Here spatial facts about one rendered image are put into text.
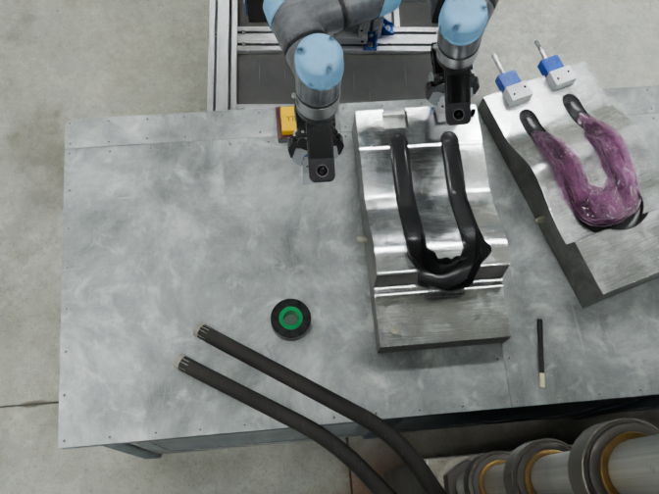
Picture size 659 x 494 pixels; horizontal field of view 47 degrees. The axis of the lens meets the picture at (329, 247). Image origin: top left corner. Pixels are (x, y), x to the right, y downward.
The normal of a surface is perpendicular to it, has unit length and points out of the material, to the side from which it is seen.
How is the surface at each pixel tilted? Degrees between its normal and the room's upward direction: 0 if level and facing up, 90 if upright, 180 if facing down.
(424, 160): 3
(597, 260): 0
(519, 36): 0
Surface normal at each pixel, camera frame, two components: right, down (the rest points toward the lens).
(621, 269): 0.05, -0.33
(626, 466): -1.00, -0.07
